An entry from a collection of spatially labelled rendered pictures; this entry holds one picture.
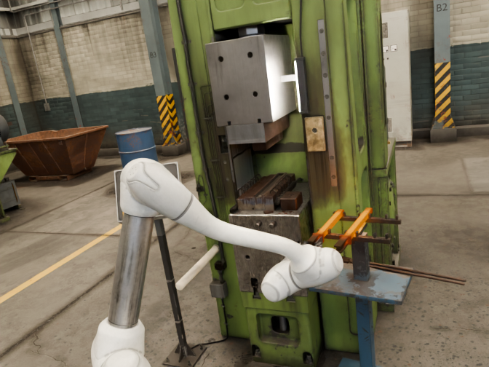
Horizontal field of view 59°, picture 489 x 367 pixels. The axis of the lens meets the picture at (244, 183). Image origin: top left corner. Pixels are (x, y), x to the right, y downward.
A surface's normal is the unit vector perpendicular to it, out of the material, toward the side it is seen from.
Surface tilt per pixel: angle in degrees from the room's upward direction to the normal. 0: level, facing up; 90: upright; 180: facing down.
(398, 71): 90
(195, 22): 90
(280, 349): 89
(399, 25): 90
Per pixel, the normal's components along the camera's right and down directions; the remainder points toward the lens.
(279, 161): -0.37, 0.29
